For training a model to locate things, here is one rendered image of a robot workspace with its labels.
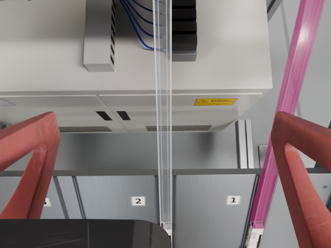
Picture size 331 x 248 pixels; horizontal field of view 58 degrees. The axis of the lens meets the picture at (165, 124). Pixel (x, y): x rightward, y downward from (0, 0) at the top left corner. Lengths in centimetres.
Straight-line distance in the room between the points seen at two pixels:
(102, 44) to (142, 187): 32
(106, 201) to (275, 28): 118
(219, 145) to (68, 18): 77
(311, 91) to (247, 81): 77
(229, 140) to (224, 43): 65
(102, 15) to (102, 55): 8
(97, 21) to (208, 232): 42
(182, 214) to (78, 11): 47
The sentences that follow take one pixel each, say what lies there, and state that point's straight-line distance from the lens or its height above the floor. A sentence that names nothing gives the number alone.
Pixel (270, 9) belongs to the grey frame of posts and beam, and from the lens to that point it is 75.
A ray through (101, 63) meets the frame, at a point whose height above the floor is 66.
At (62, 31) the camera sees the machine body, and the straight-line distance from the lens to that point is 67.
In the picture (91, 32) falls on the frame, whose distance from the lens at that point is 60.
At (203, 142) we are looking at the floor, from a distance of 120.
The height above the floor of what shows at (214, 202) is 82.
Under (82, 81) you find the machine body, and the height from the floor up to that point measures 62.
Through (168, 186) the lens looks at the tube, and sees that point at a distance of 32.
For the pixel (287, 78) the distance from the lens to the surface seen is 27.
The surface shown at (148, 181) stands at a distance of 34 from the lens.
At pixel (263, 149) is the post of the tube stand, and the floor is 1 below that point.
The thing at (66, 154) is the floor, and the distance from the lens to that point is 125.
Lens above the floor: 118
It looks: 80 degrees down
